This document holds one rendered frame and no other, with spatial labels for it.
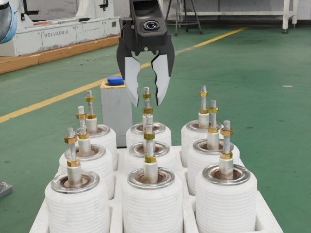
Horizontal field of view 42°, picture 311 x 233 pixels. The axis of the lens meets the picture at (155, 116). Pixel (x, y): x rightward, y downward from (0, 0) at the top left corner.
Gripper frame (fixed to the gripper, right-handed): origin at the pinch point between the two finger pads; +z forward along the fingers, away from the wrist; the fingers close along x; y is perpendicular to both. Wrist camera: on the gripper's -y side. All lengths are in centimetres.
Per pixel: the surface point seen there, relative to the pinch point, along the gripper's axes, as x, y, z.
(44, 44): 49, 277, 22
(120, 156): 4.8, 15.8, 16.9
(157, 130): -2.9, 10.1, 9.5
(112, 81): 4.8, 28.5, 2.4
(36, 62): 54, 257, 33
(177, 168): -6.4, 6.6, 16.9
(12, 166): 38, 59, 35
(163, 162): -1.9, -3.7, 10.5
